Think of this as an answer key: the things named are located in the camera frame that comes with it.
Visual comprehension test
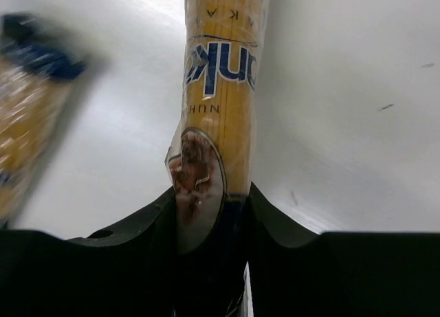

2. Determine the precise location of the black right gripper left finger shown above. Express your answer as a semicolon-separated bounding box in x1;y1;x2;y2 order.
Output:
1;190;176;316

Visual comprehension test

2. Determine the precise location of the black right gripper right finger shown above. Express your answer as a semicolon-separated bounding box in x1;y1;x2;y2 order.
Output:
247;186;439;316

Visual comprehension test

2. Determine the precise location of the spaghetti bag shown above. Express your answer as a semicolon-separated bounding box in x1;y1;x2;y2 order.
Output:
165;0;269;316
1;12;87;226

